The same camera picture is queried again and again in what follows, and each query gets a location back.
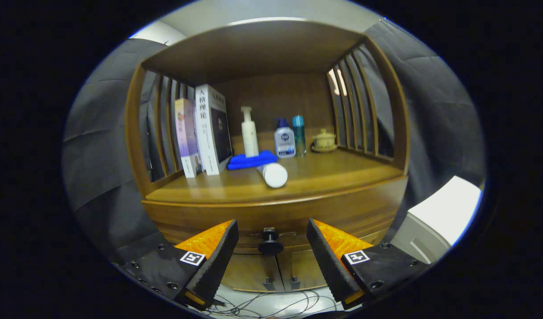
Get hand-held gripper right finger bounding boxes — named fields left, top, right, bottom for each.
left=306, top=218, right=431, bottom=311

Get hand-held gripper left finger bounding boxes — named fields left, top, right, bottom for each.
left=121, top=219, right=239, bottom=310

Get black drawer knob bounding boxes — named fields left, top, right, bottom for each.
left=258, top=227, right=284, bottom=256

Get brown wooden drawer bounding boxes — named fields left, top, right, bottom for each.
left=142, top=176, right=408, bottom=255

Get white cosmetic tube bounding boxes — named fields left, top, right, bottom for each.
left=257, top=162, right=289, bottom=189

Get wooden cabinet door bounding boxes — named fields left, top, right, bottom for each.
left=277, top=250, right=334, bottom=291
left=222, top=253, right=284, bottom=293

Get wooden countertop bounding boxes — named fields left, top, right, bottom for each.
left=145, top=148, right=405, bottom=204

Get brown wooden cabinet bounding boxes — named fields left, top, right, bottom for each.
left=124, top=19, right=410, bottom=293

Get blue folded cloth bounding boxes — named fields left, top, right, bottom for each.
left=227, top=150, right=278, bottom=171

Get beige lidded teacup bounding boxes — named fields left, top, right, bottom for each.
left=313, top=128, right=337, bottom=149

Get white bottle blue cap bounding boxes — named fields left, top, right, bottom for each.
left=274, top=117, right=296, bottom=159

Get purple book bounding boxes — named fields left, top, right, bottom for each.
left=174, top=98, right=204, bottom=179

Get teal slim bottle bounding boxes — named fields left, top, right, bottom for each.
left=292, top=115, right=307, bottom=157

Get white grey book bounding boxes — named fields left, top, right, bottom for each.
left=195, top=84, right=233, bottom=176

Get white pump bottle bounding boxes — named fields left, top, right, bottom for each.
left=241, top=106, right=259, bottom=158

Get black backdrop cloth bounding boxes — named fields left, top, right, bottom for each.
left=61, top=18, right=487, bottom=266

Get black floor cables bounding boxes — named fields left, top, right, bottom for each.
left=205, top=288, right=343, bottom=319

